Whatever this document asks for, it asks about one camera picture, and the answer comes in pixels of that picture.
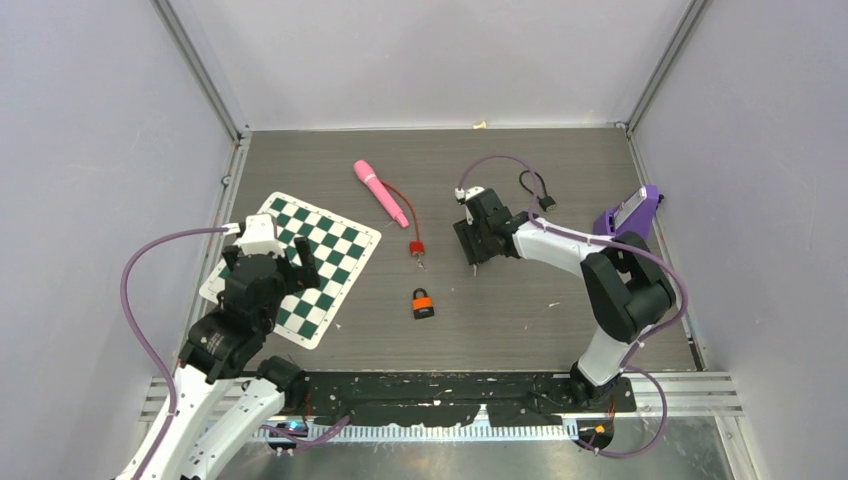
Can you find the red cable padlock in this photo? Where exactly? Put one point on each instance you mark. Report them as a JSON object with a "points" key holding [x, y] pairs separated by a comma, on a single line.
{"points": [[416, 247]]}

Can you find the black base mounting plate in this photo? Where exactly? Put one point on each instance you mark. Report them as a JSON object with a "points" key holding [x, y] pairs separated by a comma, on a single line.
{"points": [[446, 399]]}

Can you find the orange black padlock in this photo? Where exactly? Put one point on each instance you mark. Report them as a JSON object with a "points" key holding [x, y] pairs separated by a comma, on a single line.
{"points": [[422, 304]]}

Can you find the green white chessboard mat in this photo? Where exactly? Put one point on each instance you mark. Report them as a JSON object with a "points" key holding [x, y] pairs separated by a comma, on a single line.
{"points": [[341, 247]]}

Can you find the pink toy microphone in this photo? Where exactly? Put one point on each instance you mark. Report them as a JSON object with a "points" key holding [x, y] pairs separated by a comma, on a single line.
{"points": [[367, 175]]}

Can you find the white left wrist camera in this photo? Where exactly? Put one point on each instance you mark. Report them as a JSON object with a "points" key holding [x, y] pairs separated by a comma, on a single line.
{"points": [[257, 234]]}

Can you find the black cable padlock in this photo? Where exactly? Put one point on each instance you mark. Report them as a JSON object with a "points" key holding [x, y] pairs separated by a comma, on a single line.
{"points": [[535, 184]]}

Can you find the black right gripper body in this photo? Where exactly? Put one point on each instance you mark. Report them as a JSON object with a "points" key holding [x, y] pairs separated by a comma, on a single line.
{"points": [[473, 240]]}

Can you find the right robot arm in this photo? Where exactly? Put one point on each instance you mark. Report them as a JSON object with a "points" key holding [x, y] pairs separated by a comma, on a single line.
{"points": [[628, 291]]}

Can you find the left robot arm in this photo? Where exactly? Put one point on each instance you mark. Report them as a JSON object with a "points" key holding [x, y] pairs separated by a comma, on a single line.
{"points": [[183, 443]]}

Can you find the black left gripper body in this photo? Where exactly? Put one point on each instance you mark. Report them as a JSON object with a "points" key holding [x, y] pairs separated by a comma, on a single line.
{"points": [[290, 279]]}

